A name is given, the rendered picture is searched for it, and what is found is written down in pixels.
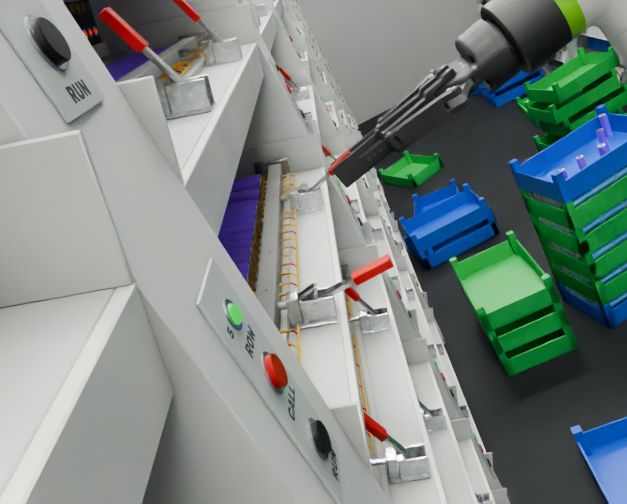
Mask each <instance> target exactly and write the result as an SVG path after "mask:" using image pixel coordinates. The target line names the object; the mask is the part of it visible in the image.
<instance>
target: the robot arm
mask: <svg viewBox="0 0 627 504"><path fill-rule="evenodd" d="M480 14H481V18H482V19H479V20H478V21H477V22H476V23H474V24H473V25H472V26H471V27H470V28H468V29H467V30H466V31H465V32H464V33H462V34H461V35H460V36H459V37H457V39H456V40H455V46H456V49H457V51H458V52H459V53H460V57H459V58H458V60H455V61H454V62H452V63H451V64H449V65H447V64H445V65H443V66H442V67H440V68H439V69H438V70H436V69H432V70H430V72H429V73H428V74H427V75H426V77H425V78H424V79H423V80H422V81H421V82H420V83H419V84H418V85H417V86H415V87H414V88H413V89H412V90H411V91H410V92H409V93H408V94H407V95H405V96H404V97H403V98H402V99H401V100H400V101H399V102H398V103H397V104H395V105H394V106H393V107H392V108H391V109H390V110H389V111H388V112H387V113H386V114H384V115H383V116H382V117H380V118H379V119H378V121H377V123H378V125H377V126H376V127H375V128H374V129H373V130H372V131H370V132H369V133H368V134H367V135H365V136H364V137H363V138H362V139H360V140H359V141H358V142H357V143H356V144H354V145H353V146H352V147H351V148H349V149H348V151H349V152H350V154H349V155H348V156H346V157H345V158H344V159H343V160H341V161H340V162H339V163H338V164H337V165H335V166H334V167H333V168H332V172H333V173H334V174H335V175H336V177H337V178H338V179H339V180H340V181H341V182H342V184H343V185H344V186H345V187H346V188H348V187H349V186H351V185H352V184H353V183H354V182H356V181H357V180H358V179H359V178H361V177H362V176H363V175H364V174H366V173H367V172H368V171H369V170H371V169H372V168H373V167H374V166H375V165H377V164H378V163H379V162H380V161H382V160H383V159H384V158H385V157H387V156H388V155H389V154H390V153H392V152H394V151H396V152H397V153H400V152H402V151H403V150H405V149H406V148H407V147H409V146H410V145H412V144H413V143H414V142H416V141H417V140H419V139H420V138H422V137H423V136H424V135H426V134H427V133H429V132H430V131H431V130H433V129H434V128H436V127H437V126H439V125H440V124H441V123H443V122H444V121H446V120H447V119H448V118H450V117H451V116H453V115H455V114H456V113H458V112H460V111H462V110H464V109H466V108H468V107H469V106H470V104H471V101H470V100H469V97H470V96H471V93H472V92H474V91H475V90H476V89H477V88H478V86H480V85H481V84H483V85H484V86H485V87H486V88H487V89H488V90H490V91H496V90H498V89H499V88H500V87H502V86H503V85H504V84H505V83H507V82H508V81H509V80H510V79H512V78H513V77H514V76H515V75H517V74H518V73H519V72H520V70H521V71H523V72H525V73H531V72H533V71H534V72H536V71H539V69H541V70H542V72H543V73H544V75H545V76H547V75H549V74H550V73H552V71H553V70H552V69H551V68H550V65H549V63H548V62H549V61H551V60H552V59H554V58H555V57H556V53H557V52H558V51H559V50H561V49H562V48H563V47H565V46H566V45H567V44H568V43H570V42H571V41H572V40H574V39H575V38H576V37H577V36H579V35H580V34H581V33H582V32H584V31H585V30H586V29H588V28H589V27H591V26H596V27H598V28H599V29H600V30H601V32H602V33H603V34H604V36H605V37H606V38H607V40H608V41H609V43H610V44H611V46H612V47H613V49H614V50H615V52H616V54H617V55H618V57H619V58H620V60H621V62H622V64H623V65H624V67H625V69H626V70H627V0H490V1H489V2H488V3H486V4H485V5H484V6H483V7H482V8H481V12H480Z"/></svg>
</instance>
